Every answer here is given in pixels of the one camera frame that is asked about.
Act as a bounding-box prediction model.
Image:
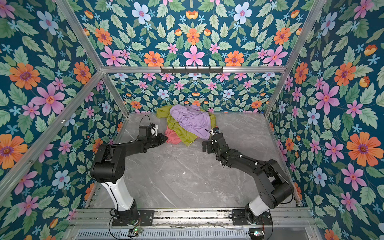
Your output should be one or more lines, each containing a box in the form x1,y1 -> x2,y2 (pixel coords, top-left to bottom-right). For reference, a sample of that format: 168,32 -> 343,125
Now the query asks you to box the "aluminium frame left post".
56,1 -> 129,118

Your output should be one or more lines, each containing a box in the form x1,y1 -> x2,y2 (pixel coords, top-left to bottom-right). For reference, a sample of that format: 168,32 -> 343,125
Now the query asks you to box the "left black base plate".
112,210 -> 155,227

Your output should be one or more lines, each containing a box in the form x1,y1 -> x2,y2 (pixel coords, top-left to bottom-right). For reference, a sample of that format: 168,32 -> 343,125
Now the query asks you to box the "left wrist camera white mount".
138,124 -> 159,138

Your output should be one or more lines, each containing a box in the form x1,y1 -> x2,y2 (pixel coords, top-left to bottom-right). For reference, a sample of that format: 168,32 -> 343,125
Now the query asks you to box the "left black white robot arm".
90,133 -> 168,225

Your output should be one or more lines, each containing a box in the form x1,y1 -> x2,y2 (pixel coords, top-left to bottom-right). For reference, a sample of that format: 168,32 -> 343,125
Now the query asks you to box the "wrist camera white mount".
212,127 -> 221,135
138,124 -> 159,138

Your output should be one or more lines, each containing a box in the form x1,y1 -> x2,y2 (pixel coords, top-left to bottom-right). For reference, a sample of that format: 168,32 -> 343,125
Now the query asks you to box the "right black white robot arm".
202,133 -> 295,225

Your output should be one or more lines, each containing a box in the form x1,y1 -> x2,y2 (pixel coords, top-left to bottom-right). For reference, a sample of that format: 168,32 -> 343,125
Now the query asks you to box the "pink cloth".
165,128 -> 182,145

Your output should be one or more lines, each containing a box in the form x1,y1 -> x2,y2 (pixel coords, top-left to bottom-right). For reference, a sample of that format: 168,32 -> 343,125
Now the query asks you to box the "aluminium frame right post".
264,0 -> 327,119

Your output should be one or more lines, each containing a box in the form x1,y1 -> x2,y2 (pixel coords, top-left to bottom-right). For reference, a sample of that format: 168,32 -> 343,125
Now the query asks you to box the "small circuit board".
128,227 -> 144,237
249,229 -> 265,240

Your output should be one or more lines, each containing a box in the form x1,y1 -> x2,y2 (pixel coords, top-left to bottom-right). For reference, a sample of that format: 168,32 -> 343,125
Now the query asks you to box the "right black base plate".
228,209 -> 273,226

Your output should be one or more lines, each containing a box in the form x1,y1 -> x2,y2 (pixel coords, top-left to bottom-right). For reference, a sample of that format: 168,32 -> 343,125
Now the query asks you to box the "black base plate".
228,209 -> 273,226
112,210 -> 155,227

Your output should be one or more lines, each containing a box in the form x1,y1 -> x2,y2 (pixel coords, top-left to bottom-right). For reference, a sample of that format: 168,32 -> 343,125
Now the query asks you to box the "purple cloth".
170,105 -> 211,140

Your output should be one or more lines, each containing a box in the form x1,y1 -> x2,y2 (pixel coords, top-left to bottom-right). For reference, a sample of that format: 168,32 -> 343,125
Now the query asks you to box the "black hook rack bar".
160,66 -> 224,74

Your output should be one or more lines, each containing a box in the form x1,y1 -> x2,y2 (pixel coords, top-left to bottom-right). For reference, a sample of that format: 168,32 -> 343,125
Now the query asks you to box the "left small circuit board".
128,227 -> 144,237

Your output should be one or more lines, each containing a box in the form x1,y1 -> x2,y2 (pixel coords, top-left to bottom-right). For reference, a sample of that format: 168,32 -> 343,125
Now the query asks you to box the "green cloth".
157,105 -> 217,146

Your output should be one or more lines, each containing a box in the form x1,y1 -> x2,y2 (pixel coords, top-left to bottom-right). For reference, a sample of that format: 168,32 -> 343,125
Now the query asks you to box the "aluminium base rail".
69,207 -> 316,231

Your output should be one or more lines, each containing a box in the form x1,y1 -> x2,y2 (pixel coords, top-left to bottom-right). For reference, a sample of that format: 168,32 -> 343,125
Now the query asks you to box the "aluminium frame left beam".
1,71 -> 103,205

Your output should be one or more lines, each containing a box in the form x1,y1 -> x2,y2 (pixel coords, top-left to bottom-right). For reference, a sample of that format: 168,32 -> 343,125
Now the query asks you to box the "aluminium frame back crossbar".
102,66 -> 286,74

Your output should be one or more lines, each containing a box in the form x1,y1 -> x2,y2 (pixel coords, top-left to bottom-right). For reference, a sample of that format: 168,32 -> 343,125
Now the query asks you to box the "aluminium frame post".
56,1 -> 129,118
264,0 -> 327,119

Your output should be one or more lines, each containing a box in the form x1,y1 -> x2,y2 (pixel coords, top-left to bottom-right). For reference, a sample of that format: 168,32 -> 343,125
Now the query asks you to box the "right small circuit board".
249,229 -> 265,240

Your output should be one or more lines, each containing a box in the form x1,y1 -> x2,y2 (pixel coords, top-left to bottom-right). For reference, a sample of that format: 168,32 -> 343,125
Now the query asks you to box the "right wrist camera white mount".
212,127 -> 221,135

